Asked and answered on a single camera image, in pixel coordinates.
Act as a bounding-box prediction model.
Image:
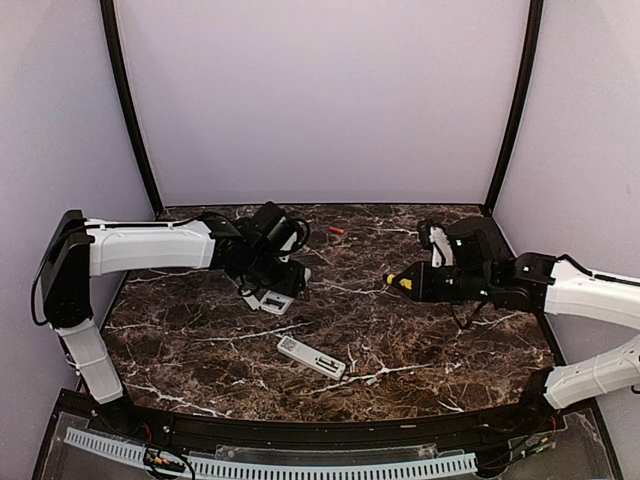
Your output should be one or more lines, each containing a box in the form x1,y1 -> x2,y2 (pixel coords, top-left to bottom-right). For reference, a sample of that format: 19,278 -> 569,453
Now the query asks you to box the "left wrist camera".
278,218 -> 311,262

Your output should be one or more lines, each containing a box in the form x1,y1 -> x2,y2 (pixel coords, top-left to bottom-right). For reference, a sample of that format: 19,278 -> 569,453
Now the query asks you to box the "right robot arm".
385,217 -> 639,434

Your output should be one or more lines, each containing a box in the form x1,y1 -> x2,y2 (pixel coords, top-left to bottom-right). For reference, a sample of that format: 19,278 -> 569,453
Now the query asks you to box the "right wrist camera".
417,220 -> 454,268

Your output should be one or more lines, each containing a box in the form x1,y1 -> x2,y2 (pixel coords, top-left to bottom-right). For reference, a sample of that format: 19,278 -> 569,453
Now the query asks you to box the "white battery cover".
242,294 -> 261,310

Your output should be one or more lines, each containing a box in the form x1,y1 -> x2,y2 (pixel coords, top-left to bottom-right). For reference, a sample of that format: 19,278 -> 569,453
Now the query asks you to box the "left black frame post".
99,0 -> 164,215

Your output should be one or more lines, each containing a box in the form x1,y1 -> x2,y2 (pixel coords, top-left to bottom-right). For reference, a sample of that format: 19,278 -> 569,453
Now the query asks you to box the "black frame post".
99,0 -> 164,215
483,0 -> 545,216

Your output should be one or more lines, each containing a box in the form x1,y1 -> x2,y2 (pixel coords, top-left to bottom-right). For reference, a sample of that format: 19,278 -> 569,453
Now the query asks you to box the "white slim remote control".
277,336 -> 346,380

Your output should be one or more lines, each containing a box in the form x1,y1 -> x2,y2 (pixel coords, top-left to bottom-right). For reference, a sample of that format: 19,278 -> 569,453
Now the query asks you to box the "white slotted cable duct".
63,426 -> 479,479

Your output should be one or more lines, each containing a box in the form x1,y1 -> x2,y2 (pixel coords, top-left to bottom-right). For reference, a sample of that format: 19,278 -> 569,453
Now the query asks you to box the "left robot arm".
30,202 -> 311,436

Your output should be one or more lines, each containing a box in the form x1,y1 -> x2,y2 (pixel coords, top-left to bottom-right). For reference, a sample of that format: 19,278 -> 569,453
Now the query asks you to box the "grey remote control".
260,267 -> 311,315

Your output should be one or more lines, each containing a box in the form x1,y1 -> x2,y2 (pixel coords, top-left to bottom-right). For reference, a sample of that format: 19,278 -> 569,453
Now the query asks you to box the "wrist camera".
278,218 -> 311,262
417,220 -> 454,268

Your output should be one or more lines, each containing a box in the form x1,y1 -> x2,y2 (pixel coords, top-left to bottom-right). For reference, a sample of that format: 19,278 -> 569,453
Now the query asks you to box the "yellow handled screwdriver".
383,274 -> 413,291

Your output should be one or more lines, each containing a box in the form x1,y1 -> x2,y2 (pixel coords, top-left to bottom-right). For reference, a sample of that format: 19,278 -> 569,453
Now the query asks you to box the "black front rail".
84,384 -> 596,454

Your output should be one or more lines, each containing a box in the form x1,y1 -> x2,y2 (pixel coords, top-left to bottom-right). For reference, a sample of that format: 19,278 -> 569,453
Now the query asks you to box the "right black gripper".
393,259 -> 495,302

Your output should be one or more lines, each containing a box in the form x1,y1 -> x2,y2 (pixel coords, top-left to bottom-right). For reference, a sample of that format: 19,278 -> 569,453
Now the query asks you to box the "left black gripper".
246,249 -> 307,299

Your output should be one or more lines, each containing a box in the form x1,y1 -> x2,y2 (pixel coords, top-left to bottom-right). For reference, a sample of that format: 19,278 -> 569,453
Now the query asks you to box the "right black frame post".
483,0 -> 545,216

